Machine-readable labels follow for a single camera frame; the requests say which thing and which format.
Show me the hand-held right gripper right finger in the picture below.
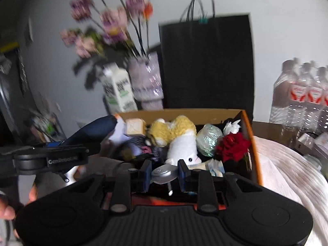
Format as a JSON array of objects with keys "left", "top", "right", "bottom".
[{"left": 178, "top": 159, "right": 263, "bottom": 214}]

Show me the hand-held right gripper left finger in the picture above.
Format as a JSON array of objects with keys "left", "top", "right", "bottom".
[{"left": 68, "top": 159, "right": 154, "bottom": 214}]

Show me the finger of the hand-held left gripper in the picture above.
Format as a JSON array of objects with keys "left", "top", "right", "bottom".
[{"left": 33, "top": 141, "right": 89, "bottom": 157}]

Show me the silver round object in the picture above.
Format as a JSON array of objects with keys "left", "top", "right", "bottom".
[{"left": 151, "top": 164, "right": 180, "bottom": 196}]

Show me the yellow white plush toy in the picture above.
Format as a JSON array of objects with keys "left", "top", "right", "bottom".
[{"left": 147, "top": 115, "right": 203, "bottom": 166}]

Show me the cardboard box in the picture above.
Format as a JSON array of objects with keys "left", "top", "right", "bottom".
[{"left": 101, "top": 109, "right": 263, "bottom": 211}]

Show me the brown desktop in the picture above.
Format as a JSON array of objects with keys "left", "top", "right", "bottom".
[{"left": 252, "top": 122, "right": 300, "bottom": 144}]

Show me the person's left hand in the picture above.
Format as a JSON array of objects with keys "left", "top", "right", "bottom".
[{"left": 0, "top": 184, "right": 38, "bottom": 239}]

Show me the white blue packet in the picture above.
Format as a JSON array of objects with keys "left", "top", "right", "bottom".
[{"left": 205, "top": 159, "right": 225, "bottom": 177}]

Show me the iridescent green plastic wrap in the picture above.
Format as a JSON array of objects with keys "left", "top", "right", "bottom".
[{"left": 196, "top": 124, "right": 223, "bottom": 157}]

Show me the beige square block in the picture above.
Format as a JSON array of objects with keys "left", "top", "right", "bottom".
[{"left": 125, "top": 118, "right": 146, "bottom": 136}]

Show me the red artificial rose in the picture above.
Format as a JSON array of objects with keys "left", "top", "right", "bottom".
[{"left": 215, "top": 132, "right": 252, "bottom": 163}]

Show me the white crumpled tissue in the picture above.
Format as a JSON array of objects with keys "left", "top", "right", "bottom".
[{"left": 223, "top": 119, "right": 242, "bottom": 136}]

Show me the white green milk carton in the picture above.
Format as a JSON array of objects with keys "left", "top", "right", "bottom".
[{"left": 102, "top": 63, "right": 139, "bottom": 113}]

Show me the pale ribbed vase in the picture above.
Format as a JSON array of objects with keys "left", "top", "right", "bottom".
[{"left": 127, "top": 52, "right": 164, "bottom": 110}]

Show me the white fleece blanket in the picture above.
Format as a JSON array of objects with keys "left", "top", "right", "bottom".
[{"left": 252, "top": 136, "right": 328, "bottom": 246}]

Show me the black paper bag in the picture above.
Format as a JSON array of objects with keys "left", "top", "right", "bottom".
[{"left": 158, "top": 0, "right": 255, "bottom": 123}]

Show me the small white box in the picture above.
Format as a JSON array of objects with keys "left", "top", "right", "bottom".
[
  {"left": 297, "top": 132, "right": 317, "bottom": 147},
  {"left": 315, "top": 133, "right": 328, "bottom": 149}
]

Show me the bunch of artificial flowers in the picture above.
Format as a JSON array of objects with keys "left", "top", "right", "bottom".
[{"left": 60, "top": 0, "right": 154, "bottom": 59}]

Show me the pack of water bottles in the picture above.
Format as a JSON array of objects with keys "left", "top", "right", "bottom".
[{"left": 269, "top": 58, "right": 328, "bottom": 131}]

